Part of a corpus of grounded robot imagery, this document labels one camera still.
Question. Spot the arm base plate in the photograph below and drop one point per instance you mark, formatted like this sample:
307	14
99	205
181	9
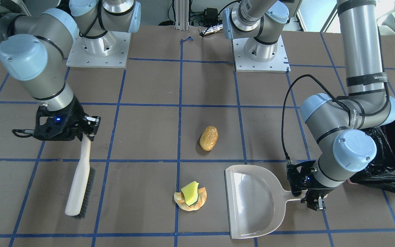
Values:
252	56
109	51

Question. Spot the beige hand brush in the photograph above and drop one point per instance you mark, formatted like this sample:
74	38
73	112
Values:
83	180

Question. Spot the aluminium frame post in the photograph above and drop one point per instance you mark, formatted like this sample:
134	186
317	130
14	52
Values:
181	14

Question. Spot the black lined trash bin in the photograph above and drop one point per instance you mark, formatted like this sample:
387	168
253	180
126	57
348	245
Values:
380	172

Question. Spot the silver cable connector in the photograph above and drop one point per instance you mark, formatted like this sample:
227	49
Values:
211	30

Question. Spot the beige plastic dustpan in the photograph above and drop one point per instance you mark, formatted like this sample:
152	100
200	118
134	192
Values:
256	201

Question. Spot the yellow potato toy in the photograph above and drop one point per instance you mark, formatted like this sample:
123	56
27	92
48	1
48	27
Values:
209	138

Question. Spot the yellow green sponge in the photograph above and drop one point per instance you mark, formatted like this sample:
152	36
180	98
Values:
191	193

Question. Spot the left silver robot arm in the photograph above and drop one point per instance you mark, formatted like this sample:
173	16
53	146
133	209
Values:
337	123

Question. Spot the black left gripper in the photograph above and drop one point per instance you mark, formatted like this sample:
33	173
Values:
315	201

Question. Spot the black power brick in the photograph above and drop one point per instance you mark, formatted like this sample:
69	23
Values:
210	14

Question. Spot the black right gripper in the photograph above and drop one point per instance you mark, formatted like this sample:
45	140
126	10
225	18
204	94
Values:
76	118

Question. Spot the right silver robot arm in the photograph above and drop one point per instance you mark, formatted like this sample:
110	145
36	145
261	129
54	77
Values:
32	49

